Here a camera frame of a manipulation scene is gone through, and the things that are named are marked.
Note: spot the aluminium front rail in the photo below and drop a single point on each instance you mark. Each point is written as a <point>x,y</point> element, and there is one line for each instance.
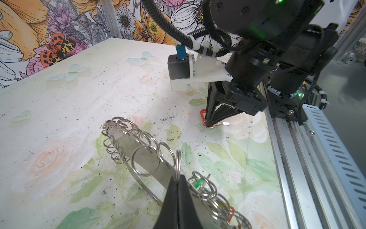
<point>313,195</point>

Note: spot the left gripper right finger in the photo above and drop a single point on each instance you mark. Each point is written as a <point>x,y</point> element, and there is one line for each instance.
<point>187,216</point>

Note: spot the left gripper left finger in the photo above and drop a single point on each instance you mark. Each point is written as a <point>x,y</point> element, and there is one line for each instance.
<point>168,217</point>

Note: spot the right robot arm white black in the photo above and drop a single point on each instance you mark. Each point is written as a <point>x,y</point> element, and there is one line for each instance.
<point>307,48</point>

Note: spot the white vented cable duct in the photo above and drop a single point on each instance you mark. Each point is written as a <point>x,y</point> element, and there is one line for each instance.
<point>350,176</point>

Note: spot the red key tag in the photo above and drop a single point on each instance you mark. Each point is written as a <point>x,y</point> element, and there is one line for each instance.
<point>231,213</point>

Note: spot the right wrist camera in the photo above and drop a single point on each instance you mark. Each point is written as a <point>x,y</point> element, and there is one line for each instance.
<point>185,69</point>

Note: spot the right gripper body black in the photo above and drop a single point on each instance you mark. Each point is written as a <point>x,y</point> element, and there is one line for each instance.
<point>248,66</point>

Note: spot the green key tag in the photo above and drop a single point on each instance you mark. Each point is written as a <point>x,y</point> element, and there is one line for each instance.
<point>197,183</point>

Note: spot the metal key organizer plate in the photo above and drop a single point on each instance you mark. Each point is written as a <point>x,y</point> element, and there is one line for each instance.
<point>152,164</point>

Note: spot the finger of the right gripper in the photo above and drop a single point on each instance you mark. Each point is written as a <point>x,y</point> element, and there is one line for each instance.
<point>224,111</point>
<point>211,101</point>

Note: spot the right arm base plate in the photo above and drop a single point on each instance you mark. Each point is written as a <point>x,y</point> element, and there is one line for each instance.
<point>283,100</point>

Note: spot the key with red tag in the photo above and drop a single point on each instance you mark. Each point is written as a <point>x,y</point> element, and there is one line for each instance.
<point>210,123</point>

